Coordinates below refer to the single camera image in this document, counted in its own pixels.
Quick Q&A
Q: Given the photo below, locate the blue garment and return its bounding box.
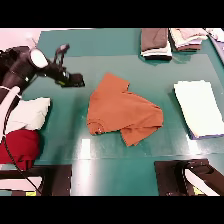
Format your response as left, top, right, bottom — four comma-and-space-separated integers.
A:
187, 130, 224, 141

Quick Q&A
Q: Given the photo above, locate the black cable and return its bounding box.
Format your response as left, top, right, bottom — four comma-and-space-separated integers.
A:
1, 99, 44, 196

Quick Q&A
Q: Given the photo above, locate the red garment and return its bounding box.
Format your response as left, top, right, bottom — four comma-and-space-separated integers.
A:
0, 129, 42, 171

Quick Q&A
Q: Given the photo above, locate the dark brown garment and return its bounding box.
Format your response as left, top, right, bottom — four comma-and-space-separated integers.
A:
140, 28, 169, 53

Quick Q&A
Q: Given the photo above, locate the folded white garment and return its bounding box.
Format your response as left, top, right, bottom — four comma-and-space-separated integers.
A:
140, 40, 174, 58
173, 79, 224, 139

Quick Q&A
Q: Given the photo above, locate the black garment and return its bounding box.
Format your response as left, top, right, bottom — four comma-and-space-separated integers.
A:
143, 54, 174, 62

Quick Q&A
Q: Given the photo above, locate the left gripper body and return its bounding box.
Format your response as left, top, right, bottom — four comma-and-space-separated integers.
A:
60, 71, 86, 89

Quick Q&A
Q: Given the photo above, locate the beige garment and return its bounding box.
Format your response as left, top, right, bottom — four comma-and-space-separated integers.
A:
169, 28, 210, 49

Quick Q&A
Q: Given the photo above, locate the orange T-shirt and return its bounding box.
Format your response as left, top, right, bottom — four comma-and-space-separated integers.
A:
86, 72, 165, 148

